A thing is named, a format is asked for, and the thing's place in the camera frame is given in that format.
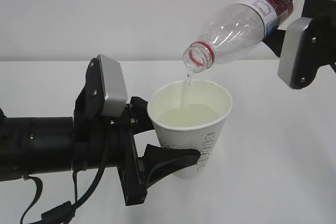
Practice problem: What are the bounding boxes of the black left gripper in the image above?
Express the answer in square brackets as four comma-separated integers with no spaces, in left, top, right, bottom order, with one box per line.
[72,90,202,206]

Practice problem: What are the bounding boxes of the clear plastic water bottle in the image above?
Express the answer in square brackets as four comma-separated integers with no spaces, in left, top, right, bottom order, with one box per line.
[183,0,293,73]

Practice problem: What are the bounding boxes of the white paper cup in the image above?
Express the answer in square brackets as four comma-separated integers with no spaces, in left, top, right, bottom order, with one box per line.
[147,80,233,179]

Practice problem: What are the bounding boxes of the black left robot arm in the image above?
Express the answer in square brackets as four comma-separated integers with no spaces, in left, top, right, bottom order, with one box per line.
[1,94,201,206]

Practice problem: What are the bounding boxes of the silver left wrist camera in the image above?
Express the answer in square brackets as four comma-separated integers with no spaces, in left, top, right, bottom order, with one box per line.
[85,54,128,119]

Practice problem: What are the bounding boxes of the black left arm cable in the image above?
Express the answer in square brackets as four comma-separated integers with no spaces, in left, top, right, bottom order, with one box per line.
[20,140,110,224]

